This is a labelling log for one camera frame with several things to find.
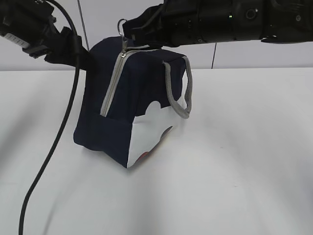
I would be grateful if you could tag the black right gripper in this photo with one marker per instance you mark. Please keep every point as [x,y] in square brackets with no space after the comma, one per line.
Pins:
[171,24]

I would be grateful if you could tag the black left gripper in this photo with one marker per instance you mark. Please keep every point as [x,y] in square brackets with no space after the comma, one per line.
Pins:
[30,25]

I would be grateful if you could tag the navy blue lunch bag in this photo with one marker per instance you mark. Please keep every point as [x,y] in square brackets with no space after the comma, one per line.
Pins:
[135,96]

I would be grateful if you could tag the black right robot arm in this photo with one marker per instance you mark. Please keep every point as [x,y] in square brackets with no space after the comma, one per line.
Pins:
[268,21]

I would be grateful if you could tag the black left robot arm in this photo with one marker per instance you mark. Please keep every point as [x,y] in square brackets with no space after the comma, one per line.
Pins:
[62,19]

